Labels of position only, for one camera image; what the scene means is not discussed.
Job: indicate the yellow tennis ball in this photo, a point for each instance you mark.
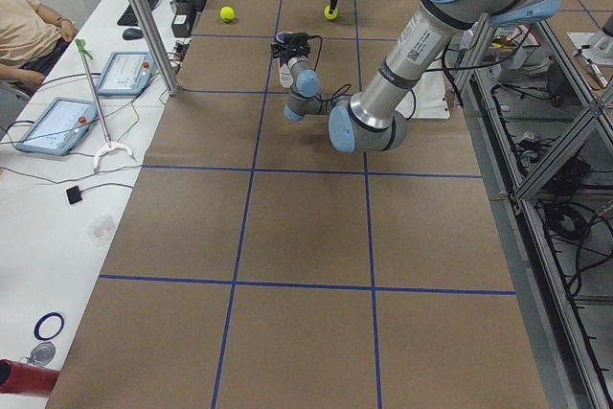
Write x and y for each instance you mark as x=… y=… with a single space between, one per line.
x=227 y=14
x=329 y=13

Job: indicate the clear tennis ball tube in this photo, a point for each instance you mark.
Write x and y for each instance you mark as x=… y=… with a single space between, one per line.
x=284 y=74

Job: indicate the black box with label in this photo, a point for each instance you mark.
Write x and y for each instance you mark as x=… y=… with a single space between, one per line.
x=183 y=20

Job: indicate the blue tape grid lines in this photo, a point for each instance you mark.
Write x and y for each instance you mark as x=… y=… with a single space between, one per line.
x=257 y=267

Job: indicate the black computer mouse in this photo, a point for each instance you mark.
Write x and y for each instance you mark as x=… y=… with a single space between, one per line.
x=132 y=34

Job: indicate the teach pendant far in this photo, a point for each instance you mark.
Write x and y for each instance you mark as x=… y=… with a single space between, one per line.
x=126 y=74

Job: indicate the teach pendant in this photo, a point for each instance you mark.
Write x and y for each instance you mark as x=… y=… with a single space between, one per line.
x=126 y=74
x=59 y=128

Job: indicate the reacher grabber tool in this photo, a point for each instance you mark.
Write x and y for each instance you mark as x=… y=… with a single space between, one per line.
x=109 y=144

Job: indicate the teach pendant near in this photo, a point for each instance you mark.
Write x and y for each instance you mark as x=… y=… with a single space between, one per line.
x=59 y=128

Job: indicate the seated person beige shirt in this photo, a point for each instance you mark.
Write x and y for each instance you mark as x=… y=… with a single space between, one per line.
x=33 y=39

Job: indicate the small black square device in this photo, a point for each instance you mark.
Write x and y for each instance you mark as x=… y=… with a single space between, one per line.
x=74 y=195

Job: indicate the blue tape roll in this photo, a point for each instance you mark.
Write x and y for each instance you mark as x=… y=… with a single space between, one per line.
x=49 y=326

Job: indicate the silver tape roll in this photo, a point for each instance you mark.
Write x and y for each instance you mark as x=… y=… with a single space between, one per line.
x=42 y=354

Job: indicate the red cylinder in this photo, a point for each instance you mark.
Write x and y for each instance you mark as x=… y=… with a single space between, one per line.
x=27 y=380

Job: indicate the aluminium frame post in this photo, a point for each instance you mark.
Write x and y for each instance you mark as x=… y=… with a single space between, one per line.
x=155 y=44

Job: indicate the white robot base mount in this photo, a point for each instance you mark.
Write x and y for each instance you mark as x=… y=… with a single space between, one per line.
x=427 y=100

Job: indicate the aluminium frame rack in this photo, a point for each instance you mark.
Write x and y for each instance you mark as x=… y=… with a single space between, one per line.
x=542 y=121

